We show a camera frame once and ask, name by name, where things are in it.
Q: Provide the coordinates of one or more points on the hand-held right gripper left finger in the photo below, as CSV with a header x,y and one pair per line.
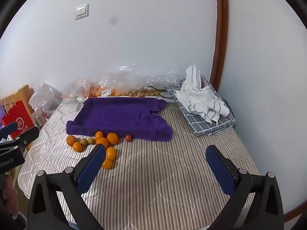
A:
x,y
93,167

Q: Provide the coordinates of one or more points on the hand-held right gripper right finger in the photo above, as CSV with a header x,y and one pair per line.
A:
x,y
221,172

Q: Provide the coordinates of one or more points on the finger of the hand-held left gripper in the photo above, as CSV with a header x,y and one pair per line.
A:
x,y
9,128
25,136

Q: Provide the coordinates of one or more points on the green round fruit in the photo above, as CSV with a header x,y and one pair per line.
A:
x,y
90,140
83,141

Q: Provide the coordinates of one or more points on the pile of oranges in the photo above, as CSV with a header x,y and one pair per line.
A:
x,y
112,138

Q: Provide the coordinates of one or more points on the small red tomato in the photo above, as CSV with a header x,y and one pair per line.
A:
x,y
128,137

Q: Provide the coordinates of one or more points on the person's left hand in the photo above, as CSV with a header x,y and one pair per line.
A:
x,y
10,194

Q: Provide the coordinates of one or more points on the red paper bag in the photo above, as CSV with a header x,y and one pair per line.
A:
x,y
18,122

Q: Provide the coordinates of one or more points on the plastic drink bottle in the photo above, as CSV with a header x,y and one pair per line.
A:
x,y
39,118

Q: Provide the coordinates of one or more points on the brown wooden furniture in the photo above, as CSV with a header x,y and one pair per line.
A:
x,y
24,92

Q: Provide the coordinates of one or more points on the grey plastic bag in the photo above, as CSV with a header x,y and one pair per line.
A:
x,y
45,98

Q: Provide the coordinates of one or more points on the grey checked cloth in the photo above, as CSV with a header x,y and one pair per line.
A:
x,y
208,127

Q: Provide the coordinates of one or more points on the striped bed quilt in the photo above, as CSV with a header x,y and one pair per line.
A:
x,y
148,172

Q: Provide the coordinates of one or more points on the purple towel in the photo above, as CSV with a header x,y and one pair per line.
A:
x,y
120,117

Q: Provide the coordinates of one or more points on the clear plastic bag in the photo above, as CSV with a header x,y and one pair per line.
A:
x,y
79,87

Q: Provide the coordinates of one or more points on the white striped towel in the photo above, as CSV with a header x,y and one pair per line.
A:
x,y
201,95

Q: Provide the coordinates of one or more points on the labelled clear bag of oranges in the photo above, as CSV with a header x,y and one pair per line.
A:
x,y
110,86

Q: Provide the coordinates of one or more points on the clear bag of longans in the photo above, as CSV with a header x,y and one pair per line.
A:
x,y
144,92

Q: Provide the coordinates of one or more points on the white light switch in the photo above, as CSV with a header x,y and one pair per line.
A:
x,y
82,11

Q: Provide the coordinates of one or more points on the brown wooden door frame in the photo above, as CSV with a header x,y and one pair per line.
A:
x,y
221,33

